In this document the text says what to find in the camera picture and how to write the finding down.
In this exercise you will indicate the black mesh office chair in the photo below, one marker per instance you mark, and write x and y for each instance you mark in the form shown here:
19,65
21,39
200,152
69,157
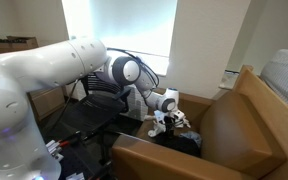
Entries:
103,102

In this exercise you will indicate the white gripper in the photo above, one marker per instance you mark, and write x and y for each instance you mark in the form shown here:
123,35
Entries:
163,122

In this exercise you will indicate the cardboard box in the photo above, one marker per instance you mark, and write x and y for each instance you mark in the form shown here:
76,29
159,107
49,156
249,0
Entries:
16,43

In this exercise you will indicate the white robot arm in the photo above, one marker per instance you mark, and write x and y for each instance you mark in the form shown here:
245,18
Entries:
31,81

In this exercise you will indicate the black jumper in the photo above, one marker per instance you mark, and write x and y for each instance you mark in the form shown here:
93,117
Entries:
181,144

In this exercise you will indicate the blue crumpled cloth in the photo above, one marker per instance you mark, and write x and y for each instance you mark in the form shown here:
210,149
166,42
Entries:
193,136

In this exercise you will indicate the grey striped mattress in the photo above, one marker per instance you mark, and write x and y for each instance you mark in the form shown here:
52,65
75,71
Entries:
285,76

